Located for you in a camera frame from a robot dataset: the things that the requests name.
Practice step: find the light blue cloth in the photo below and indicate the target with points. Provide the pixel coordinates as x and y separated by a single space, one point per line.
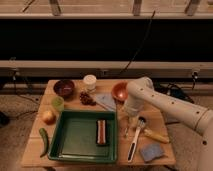
106 101

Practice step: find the green plastic cup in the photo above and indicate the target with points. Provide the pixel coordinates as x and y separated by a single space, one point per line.
58 103

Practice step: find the blue sponge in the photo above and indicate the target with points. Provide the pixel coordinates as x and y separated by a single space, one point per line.
151 152

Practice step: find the dark purple bowl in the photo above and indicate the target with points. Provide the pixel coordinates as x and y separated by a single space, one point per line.
64 88

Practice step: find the plastic covered gripper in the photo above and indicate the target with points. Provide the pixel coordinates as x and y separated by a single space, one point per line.
132 121

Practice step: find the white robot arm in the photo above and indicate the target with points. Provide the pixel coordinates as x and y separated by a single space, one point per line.
196 117

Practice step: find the orange bowl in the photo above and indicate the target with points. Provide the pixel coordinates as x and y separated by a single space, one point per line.
119 91

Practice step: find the green plastic tray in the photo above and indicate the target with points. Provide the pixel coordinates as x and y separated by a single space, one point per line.
75 137

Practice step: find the green chili pepper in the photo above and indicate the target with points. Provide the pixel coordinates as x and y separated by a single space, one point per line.
44 135

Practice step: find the wooden table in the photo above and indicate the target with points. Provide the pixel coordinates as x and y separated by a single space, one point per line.
154 122

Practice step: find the yellow apple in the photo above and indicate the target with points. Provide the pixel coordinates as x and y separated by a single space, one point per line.
48 117

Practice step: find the white lidded jar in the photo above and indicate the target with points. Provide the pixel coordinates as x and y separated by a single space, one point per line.
90 82

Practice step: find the hot dog toy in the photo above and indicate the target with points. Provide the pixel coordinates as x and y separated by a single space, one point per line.
101 132

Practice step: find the bunch of dark grapes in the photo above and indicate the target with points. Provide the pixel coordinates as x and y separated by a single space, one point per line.
86 99

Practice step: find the silver fork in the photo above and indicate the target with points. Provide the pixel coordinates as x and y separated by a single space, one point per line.
127 127

